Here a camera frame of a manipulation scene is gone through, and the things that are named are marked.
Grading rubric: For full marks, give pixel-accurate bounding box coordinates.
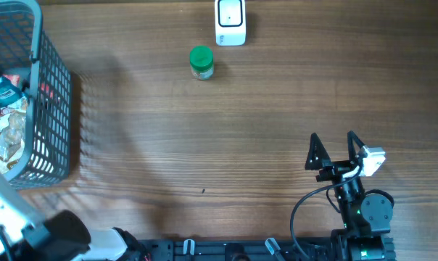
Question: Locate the white brown snack pouch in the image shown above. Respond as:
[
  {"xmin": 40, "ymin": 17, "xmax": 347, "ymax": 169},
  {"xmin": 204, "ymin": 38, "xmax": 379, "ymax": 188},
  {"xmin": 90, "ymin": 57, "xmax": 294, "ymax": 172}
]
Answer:
[{"xmin": 0, "ymin": 97, "xmax": 28, "ymax": 174}]

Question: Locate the green lid glass jar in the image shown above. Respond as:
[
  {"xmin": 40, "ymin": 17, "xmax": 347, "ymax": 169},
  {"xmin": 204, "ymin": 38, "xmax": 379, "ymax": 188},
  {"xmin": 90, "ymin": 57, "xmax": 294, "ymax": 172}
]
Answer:
[{"xmin": 189, "ymin": 46, "xmax": 214, "ymax": 80}]

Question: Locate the grey plastic shopping basket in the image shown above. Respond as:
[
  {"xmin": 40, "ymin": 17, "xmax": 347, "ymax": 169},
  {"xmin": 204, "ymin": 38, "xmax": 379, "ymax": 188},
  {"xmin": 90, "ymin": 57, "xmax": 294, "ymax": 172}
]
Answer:
[{"xmin": 0, "ymin": 0, "xmax": 73, "ymax": 190}]

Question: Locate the red snack packet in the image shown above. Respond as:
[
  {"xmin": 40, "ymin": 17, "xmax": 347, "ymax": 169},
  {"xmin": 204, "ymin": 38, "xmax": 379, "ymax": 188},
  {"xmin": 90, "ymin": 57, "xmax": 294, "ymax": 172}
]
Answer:
[{"xmin": 4, "ymin": 75, "xmax": 54, "ymax": 99}]

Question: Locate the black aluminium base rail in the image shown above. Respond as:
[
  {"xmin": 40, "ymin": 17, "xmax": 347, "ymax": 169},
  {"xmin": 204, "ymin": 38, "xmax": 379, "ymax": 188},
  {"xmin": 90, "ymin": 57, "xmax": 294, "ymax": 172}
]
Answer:
[{"xmin": 139, "ymin": 238, "xmax": 397, "ymax": 261}]

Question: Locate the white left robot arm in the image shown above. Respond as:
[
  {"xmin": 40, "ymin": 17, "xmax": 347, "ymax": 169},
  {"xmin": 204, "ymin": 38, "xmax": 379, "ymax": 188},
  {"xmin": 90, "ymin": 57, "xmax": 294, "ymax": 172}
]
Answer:
[{"xmin": 0, "ymin": 173, "xmax": 152, "ymax": 261}]

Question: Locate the white barcode scanner box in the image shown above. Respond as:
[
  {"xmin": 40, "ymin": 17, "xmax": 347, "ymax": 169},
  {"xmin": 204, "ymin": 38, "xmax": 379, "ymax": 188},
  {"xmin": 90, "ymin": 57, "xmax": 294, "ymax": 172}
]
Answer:
[{"xmin": 214, "ymin": 0, "xmax": 247, "ymax": 46}]

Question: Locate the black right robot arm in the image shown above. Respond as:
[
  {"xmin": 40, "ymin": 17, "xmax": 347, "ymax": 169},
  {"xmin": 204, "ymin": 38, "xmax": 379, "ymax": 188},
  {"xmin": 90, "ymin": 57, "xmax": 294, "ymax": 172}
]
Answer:
[{"xmin": 305, "ymin": 131, "xmax": 394, "ymax": 260}]

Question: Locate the blue mouthwash bottle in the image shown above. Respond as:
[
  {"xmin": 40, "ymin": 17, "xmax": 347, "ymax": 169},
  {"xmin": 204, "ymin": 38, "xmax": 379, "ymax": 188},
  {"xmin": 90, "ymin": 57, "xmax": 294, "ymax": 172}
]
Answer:
[{"xmin": 0, "ymin": 75, "xmax": 24, "ymax": 107}]

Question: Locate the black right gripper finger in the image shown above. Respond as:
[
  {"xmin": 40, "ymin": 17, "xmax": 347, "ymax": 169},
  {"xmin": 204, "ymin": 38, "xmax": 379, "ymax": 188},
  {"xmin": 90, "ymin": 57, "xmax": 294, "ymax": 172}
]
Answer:
[
  {"xmin": 347, "ymin": 130, "xmax": 365, "ymax": 163},
  {"xmin": 305, "ymin": 133, "xmax": 331, "ymax": 170}
]

